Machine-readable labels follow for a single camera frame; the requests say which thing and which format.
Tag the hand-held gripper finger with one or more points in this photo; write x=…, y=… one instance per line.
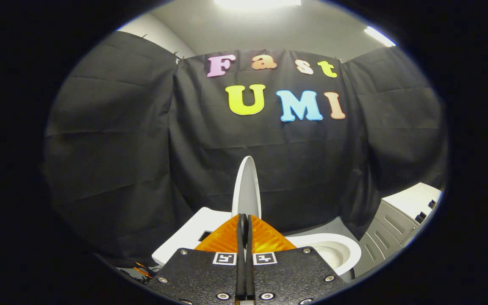
x=240, y=262
x=250, y=262

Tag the white toilet lid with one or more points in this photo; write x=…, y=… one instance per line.
x=247, y=186

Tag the white ceramic toilet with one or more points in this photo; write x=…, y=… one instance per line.
x=333, y=250

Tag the black backdrop cloth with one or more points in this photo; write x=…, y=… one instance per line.
x=142, y=148

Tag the grey cabinet with white top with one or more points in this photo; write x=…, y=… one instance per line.
x=396, y=220

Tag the large ceiling light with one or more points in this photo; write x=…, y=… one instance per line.
x=256, y=2

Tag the small ceiling light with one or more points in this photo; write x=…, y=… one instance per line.
x=379, y=36

